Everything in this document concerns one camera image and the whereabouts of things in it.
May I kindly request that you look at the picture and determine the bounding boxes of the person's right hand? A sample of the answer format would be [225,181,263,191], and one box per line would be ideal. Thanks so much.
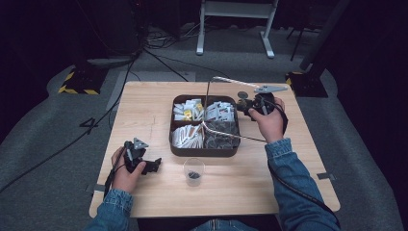
[247,97,287,144]

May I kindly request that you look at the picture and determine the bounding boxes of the white metal stand frame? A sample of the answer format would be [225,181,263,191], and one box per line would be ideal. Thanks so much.
[195,0,280,60]

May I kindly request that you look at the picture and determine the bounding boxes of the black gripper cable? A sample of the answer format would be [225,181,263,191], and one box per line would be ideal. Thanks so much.
[267,98,343,229]
[102,146,130,197]

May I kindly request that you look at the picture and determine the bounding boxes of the pile of white yellow packets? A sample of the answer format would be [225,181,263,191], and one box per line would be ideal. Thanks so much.
[172,98,205,122]

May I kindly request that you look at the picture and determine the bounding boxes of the dark brown compartment tray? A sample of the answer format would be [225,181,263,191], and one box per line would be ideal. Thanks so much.
[168,93,242,158]

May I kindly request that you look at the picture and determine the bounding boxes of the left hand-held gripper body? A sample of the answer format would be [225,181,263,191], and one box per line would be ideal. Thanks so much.
[123,137,150,175]

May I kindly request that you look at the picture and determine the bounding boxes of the pile of plain white packets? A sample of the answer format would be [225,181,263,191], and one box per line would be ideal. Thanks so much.
[204,100,236,122]

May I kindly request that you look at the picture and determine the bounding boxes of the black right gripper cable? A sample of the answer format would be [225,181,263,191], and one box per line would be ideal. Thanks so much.
[267,98,343,229]

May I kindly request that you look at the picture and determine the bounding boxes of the thin braided cord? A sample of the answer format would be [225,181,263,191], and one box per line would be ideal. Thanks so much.
[200,75,269,144]

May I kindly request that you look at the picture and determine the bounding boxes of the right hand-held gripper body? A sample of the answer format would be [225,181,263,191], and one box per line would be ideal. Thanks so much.
[237,84,289,117]

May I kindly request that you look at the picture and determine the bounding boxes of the black tripod legs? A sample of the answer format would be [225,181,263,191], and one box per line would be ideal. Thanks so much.
[286,26,307,63]

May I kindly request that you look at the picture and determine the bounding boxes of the dark slanted stand pole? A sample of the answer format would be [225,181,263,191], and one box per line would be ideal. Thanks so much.
[299,0,351,72]

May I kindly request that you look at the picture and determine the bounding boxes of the dark equipment cabinet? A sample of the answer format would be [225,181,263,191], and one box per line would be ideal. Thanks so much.
[75,0,142,63]

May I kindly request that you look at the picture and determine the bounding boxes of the pile of dark packets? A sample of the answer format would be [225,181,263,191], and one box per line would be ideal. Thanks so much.
[203,120,241,150]

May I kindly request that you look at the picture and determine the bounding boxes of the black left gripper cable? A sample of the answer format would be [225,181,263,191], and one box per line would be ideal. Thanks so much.
[102,146,130,197]

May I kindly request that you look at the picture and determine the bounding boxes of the bundle of floor cables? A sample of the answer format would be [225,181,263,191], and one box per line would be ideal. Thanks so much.
[140,22,201,50]

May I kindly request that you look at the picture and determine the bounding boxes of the grey tape piece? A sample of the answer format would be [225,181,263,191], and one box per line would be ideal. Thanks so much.
[86,183,106,194]
[316,171,337,181]

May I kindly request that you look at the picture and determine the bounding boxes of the pile of white brown packets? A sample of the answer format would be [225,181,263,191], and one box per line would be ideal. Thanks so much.
[170,123,205,149]

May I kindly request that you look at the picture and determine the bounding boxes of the black yellow striped stand base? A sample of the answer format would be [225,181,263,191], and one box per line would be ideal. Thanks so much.
[58,64,109,96]
[285,70,329,98]

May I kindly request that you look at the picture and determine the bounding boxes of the person's left hand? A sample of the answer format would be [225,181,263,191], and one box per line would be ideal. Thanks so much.
[111,146,148,194]

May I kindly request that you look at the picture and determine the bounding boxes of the clear plastic cup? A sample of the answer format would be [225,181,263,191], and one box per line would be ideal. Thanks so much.
[182,157,206,188]

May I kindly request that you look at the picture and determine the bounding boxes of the person's jeans legs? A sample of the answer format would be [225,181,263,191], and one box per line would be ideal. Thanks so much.
[190,218,259,231]

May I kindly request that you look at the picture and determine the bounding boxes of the long black floor cable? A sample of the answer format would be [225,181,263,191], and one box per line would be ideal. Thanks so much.
[0,59,138,194]

